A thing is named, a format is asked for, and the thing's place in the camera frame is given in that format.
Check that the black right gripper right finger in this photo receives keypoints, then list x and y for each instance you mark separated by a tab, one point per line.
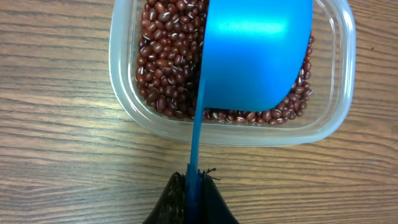
214	209

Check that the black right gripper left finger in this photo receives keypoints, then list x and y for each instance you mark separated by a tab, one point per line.
170	207

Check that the blue plastic measuring scoop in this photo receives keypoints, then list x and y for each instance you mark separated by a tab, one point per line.
252	53

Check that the red adzuki beans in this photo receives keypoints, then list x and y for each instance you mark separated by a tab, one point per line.
169	59

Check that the clear plastic container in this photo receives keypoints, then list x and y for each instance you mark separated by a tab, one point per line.
332	82

